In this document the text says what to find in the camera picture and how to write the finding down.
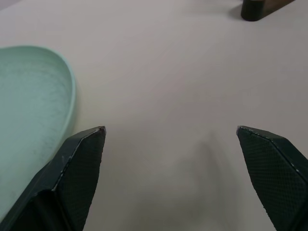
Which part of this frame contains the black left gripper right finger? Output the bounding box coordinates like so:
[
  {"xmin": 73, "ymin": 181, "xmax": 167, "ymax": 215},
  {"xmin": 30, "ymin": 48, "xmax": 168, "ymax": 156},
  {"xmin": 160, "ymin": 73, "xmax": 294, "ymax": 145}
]
[{"xmin": 236, "ymin": 125, "xmax": 308, "ymax": 231}]

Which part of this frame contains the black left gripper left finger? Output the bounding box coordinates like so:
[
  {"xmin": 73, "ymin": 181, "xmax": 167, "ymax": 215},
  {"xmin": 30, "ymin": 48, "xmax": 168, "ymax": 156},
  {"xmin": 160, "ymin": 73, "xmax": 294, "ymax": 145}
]
[{"xmin": 0, "ymin": 125, "xmax": 106, "ymax": 231}]

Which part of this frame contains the dark object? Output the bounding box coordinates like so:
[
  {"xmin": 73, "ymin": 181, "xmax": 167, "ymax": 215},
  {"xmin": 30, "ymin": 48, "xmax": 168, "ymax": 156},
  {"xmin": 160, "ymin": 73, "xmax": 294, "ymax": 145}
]
[{"xmin": 241, "ymin": 0, "xmax": 297, "ymax": 22}]

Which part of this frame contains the green plate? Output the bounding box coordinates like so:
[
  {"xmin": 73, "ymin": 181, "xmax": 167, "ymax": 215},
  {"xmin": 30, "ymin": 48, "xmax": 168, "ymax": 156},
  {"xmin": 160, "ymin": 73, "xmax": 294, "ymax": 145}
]
[{"xmin": 0, "ymin": 45, "xmax": 78, "ymax": 218}]

